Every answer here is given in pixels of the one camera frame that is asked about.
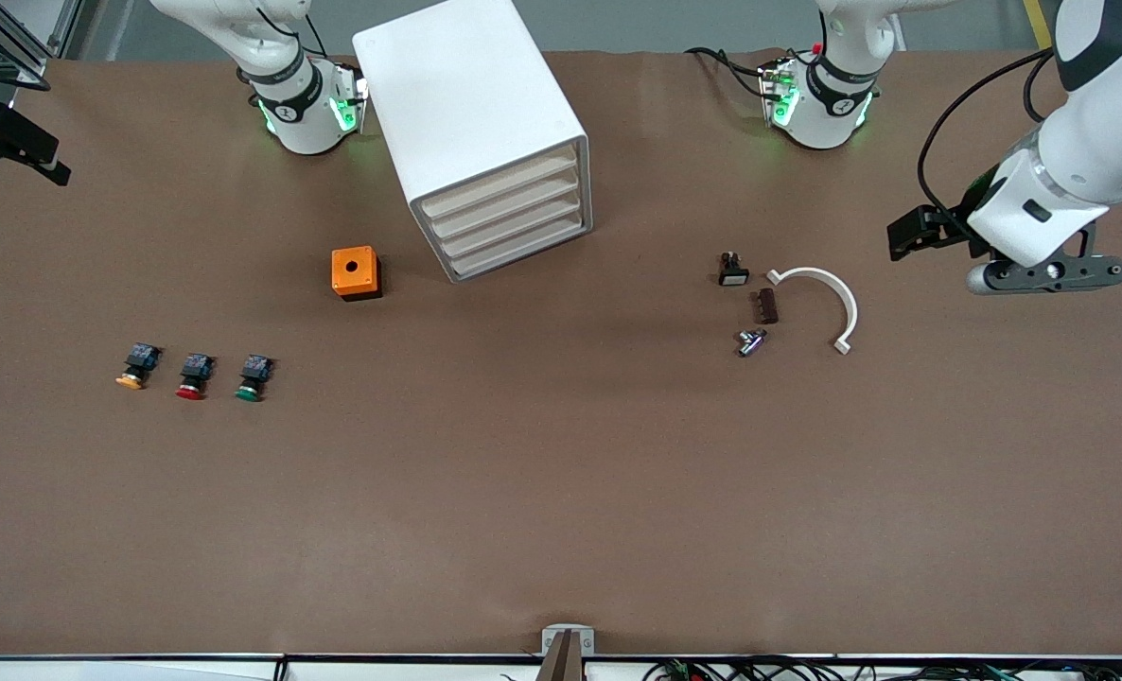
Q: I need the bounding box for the green push button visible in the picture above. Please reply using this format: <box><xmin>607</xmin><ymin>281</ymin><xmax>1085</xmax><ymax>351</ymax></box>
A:
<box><xmin>235</xmin><ymin>354</ymin><xmax>274</xmax><ymax>403</ymax></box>

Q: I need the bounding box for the white plastic drawer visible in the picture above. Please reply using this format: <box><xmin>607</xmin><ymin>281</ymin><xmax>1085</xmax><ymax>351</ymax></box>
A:
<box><xmin>436</xmin><ymin>183</ymin><xmax>589</xmax><ymax>264</ymax></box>
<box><xmin>415</xmin><ymin>138</ymin><xmax>584</xmax><ymax>223</ymax></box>
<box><xmin>446</xmin><ymin>206</ymin><xmax>592</xmax><ymax>283</ymax></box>
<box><xmin>426</xmin><ymin>161</ymin><xmax>587</xmax><ymax>244</ymax></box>

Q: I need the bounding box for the yellow push button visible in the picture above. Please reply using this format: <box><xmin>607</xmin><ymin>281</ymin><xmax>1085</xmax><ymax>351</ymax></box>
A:
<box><xmin>114</xmin><ymin>342</ymin><xmax>162</xmax><ymax>391</ymax></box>

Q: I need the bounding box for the red push button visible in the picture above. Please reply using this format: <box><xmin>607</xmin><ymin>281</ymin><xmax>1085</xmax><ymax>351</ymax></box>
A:
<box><xmin>175</xmin><ymin>352</ymin><xmax>217</xmax><ymax>401</ymax></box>

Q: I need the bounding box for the white drawer cabinet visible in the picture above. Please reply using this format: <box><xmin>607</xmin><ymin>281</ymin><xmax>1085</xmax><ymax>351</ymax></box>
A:
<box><xmin>353</xmin><ymin>0</ymin><xmax>593</xmax><ymax>285</ymax></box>

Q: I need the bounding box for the white curved plastic clamp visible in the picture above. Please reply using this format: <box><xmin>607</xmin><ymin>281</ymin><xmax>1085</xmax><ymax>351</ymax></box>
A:
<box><xmin>766</xmin><ymin>268</ymin><xmax>859</xmax><ymax>356</ymax></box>

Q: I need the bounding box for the metal base connector box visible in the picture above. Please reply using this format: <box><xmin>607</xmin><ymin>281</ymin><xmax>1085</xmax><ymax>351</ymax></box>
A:
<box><xmin>758</xmin><ymin>59</ymin><xmax>800</xmax><ymax>126</ymax></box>
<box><xmin>332</xmin><ymin>64</ymin><xmax>370</xmax><ymax>133</ymax></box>

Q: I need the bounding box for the orange box with hole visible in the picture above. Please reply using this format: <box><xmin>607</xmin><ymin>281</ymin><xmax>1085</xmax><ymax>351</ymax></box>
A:
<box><xmin>331</xmin><ymin>246</ymin><xmax>382</xmax><ymax>302</ymax></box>

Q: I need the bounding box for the brown table mat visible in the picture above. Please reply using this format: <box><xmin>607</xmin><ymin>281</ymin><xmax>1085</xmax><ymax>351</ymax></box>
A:
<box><xmin>0</xmin><ymin>47</ymin><xmax>1122</xmax><ymax>658</ymax></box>

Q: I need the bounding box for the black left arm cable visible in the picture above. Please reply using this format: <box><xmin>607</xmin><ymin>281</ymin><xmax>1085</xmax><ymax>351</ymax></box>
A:
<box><xmin>918</xmin><ymin>47</ymin><xmax>1059</xmax><ymax>223</ymax></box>

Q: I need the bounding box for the aluminium frame profile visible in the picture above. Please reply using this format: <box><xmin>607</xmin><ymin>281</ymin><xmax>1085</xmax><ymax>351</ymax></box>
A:
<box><xmin>0</xmin><ymin>0</ymin><xmax>84</xmax><ymax>91</ymax></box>

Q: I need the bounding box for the black base cable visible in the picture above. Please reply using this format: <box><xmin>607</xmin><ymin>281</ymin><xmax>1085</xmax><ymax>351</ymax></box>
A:
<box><xmin>258</xmin><ymin>8</ymin><xmax>337</xmax><ymax>60</ymax></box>
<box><xmin>684</xmin><ymin>45</ymin><xmax>772</xmax><ymax>100</ymax></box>

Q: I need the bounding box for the tangled cable bundle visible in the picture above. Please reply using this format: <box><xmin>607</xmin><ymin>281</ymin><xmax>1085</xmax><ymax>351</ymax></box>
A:
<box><xmin>641</xmin><ymin>657</ymin><xmax>1122</xmax><ymax>681</ymax></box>

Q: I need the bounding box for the grey metal bracket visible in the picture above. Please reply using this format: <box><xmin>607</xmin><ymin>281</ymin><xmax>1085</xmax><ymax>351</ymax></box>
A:
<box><xmin>541</xmin><ymin>624</ymin><xmax>596</xmax><ymax>656</ymax></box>

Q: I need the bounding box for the brown post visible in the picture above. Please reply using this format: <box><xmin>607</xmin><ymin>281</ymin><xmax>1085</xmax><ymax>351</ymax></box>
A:
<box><xmin>535</xmin><ymin>631</ymin><xmax>586</xmax><ymax>681</ymax></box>

